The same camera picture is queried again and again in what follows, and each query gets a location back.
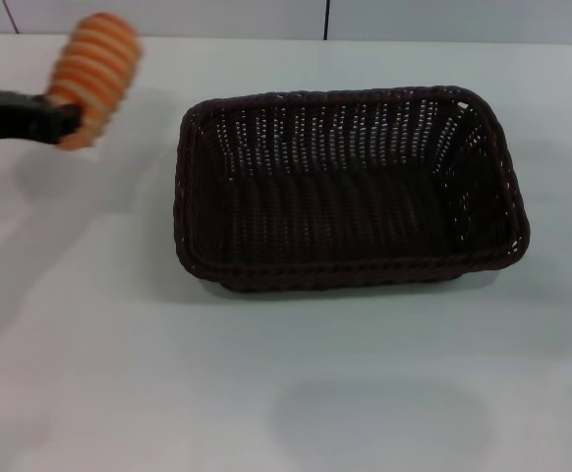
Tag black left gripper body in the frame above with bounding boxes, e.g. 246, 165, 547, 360
0, 83, 39, 145

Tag orange striped spiral bread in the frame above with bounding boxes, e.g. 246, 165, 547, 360
44, 11, 143, 151

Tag dark brown woven basket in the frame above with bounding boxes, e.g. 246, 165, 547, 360
172, 85, 532, 293

